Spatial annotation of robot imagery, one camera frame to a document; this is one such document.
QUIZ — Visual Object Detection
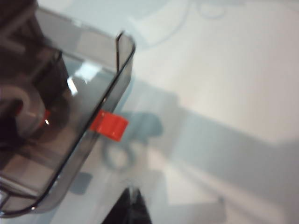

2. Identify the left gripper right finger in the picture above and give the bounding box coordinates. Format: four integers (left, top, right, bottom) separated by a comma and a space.
134, 187, 154, 224

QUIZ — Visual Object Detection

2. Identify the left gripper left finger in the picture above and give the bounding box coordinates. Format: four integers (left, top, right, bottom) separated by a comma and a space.
114, 186, 133, 224

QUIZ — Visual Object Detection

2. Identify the smoky drawer red handle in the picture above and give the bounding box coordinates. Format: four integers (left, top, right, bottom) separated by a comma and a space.
0, 7, 136, 219

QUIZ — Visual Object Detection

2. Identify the transparent tape black dispenser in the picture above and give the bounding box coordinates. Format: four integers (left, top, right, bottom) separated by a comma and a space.
0, 50, 70, 140

